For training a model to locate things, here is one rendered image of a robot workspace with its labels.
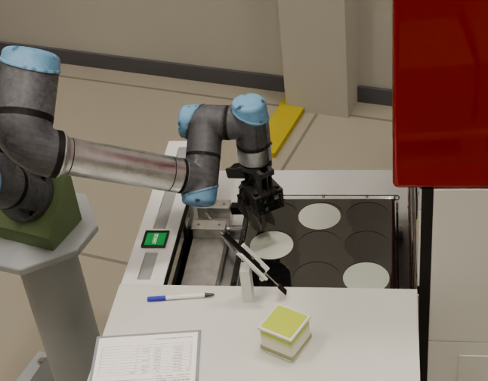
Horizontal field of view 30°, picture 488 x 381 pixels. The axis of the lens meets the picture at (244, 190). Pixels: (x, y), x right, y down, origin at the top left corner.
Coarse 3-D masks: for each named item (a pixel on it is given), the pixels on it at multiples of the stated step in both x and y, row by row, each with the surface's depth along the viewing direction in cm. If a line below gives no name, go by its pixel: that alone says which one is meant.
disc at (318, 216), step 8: (304, 208) 221; (312, 208) 221; (320, 208) 221; (328, 208) 221; (336, 208) 220; (304, 216) 219; (312, 216) 219; (320, 216) 218; (328, 216) 218; (336, 216) 218; (304, 224) 217; (312, 224) 216; (320, 224) 216; (328, 224) 216
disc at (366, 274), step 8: (360, 264) 204; (368, 264) 204; (376, 264) 203; (344, 272) 202; (352, 272) 202; (360, 272) 202; (368, 272) 201; (376, 272) 201; (384, 272) 201; (344, 280) 200; (352, 280) 200; (360, 280) 200; (368, 280) 199; (376, 280) 199; (384, 280) 199; (376, 288) 197
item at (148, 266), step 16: (176, 144) 238; (160, 192) 222; (160, 208) 218; (176, 208) 217; (144, 224) 213; (160, 224) 213; (176, 224) 212; (144, 256) 204; (160, 256) 203; (128, 272) 200; (144, 272) 200; (160, 272) 199
